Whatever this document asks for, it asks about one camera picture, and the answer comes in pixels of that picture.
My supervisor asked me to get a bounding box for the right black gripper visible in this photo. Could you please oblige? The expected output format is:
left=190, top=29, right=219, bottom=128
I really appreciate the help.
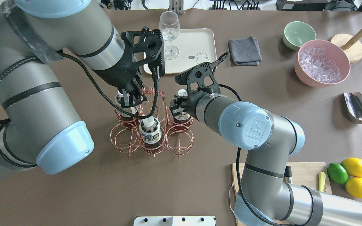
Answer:
left=169, top=94, right=200, bottom=120

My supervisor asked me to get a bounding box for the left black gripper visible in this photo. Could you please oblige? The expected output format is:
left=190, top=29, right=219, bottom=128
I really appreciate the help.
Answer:
left=95, top=56, right=147, bottom=109

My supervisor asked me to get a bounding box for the tea bottle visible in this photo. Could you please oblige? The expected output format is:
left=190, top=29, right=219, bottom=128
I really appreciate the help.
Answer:
left=170, top=89, right=193, bottom=127
left=115, top=89, right=140, bottom=123
left=139, top=116, right=163, bottom=153

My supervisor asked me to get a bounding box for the copper wire bottle basket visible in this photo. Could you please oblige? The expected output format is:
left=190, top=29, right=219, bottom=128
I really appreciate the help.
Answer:
left=110, top=89, right=194, bottom=156

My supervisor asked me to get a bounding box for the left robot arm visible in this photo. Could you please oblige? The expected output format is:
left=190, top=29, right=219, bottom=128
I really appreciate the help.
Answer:
left=0, top=0, right=140, bottom=178

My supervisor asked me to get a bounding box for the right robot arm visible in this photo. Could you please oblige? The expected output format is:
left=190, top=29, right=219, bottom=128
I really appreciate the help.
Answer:
left=170, top=94, right=362, bottom=226

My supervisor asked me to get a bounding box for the tea bottle back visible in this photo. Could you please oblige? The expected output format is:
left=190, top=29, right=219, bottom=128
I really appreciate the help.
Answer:
left=115, top=89, right=140, bottom=123

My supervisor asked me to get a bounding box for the tea bottle front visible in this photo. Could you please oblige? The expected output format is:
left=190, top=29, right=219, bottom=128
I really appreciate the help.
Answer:
left=139, top=116, right=163, bottom=153

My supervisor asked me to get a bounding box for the cream serving tray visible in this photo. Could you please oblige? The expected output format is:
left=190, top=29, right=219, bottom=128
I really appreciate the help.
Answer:
left=165, top=28, right=217, bottom=74

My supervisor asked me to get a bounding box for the clear wine glass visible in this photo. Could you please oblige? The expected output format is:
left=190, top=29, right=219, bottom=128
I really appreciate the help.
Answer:
left=159, top=11, right=180, bottom=60

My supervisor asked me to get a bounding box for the dark grey folded cloth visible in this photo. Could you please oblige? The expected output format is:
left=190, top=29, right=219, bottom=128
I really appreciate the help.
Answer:
left=228, top=35, right=262, bottom=66

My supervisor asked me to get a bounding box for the green bowl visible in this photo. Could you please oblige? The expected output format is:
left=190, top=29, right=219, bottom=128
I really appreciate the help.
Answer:
left=283, top=21, right=316, bottom=50

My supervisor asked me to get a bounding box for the wooden cutting board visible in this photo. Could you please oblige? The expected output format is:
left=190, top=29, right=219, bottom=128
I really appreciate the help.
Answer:
left=229, top=163, right=326, bottom=211

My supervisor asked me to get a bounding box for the pink bowl with ice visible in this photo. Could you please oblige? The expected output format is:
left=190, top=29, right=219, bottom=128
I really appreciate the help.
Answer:
left=294, top=40, right=351, bottom=87

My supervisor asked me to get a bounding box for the yellow plastic knife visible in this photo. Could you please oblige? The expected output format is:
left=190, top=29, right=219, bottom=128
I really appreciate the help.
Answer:
left=318, top=171, right=326, bottom=192

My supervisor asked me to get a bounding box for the green lime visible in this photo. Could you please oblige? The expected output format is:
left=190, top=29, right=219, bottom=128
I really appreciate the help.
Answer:
left=326, top=163, right=348, bottom=185

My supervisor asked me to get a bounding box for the metal ice scoop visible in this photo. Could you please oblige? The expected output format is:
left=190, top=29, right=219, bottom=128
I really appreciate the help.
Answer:
left=343, top=92, right=362, bottom=124

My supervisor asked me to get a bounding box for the wooden glass drying stand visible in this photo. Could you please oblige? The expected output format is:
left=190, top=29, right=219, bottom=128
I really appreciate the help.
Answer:
left=329, top=28, right=362, bottom=63

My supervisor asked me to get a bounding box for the yellow lemon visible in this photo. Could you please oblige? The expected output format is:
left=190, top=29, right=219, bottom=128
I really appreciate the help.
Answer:
left=345, top=177, right=362, bottom=198
left=341, top=157, right=362, bottom=178

